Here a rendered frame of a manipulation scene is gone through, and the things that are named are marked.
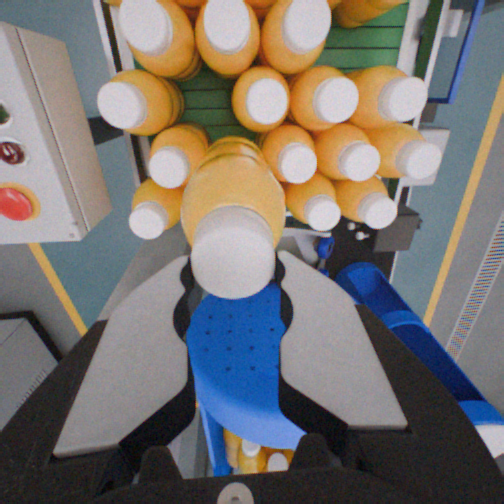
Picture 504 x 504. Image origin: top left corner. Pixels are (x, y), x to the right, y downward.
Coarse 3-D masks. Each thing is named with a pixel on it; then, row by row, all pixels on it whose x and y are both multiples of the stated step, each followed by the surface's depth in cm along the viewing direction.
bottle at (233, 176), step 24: (216, 144) 24; (240, 144) 22; (216, 168) 15; (240, 168) 15; (264, 168) 17; (192, 192) 15; (216, 192) 14; (240, 192) 14; (264, 192) 14; (192, 216) 14; (216, 216) 13; (264, 216) 14; (192, 240) 15
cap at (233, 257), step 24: (240, 216) 12; (216, 240) 11; (240, 240) 11; (264, 240) 11; (192, 264) 12; (216, 264) 12; (240, 264) 12; (264, 264) 12; (216, 288) 12; (240, 288) 13
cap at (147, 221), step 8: (136, 208) 31; (144, 208) 30; (152, 208) 31; (136, 216) 30; (144, 216) 31; (152, 216) 31; (160, 216) 31; (136, 224) 31; (144, 224) 31; (152, 224) 31; (160, 224) 31; (136, 232) 31; (144, 232) 32; (152, 232) 32; (160, 232) 32
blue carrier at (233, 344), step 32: (192, 320) 41; (224, 320) 41; (256, 320) 41; (192, 352) 36; (224, 352) 36; (256, 352) 36; (224, 384) 32; (256, 384) 32; (224, 416) 32; (256, 416) 29; (224, 448) 70; (288, 448) 31
